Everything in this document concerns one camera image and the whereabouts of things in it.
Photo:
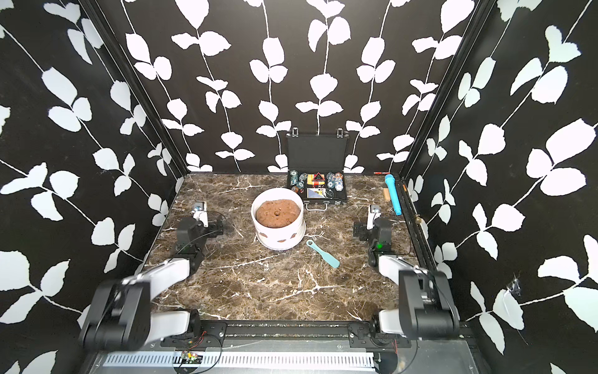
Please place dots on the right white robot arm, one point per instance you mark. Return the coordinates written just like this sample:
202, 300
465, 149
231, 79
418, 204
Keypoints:
426, 309

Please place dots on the small circuit board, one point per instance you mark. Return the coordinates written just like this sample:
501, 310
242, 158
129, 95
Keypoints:
190, 358

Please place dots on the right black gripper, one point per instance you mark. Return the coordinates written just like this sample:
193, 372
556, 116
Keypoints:
367, 225

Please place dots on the blue cylindrical tool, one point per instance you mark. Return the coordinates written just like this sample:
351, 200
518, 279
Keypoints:
390, 181

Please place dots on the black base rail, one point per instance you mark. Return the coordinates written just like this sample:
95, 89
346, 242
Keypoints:
358, 334

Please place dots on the white ceramic flower pot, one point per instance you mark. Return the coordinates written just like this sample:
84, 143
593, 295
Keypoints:
279, 239

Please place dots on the white perforated strip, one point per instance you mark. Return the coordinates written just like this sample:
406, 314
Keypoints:
356, 361

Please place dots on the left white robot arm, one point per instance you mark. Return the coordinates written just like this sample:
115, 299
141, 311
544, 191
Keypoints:
120, 317

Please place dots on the brown clay soil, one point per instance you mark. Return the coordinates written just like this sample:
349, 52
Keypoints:
277, 213

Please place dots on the black poker chip case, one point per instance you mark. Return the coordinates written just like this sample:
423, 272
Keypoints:
317, 161

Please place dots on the playing card deck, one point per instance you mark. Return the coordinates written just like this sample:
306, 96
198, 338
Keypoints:
316, 193

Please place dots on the wooden handle piece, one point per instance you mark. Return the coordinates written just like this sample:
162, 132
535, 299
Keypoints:
386, 194

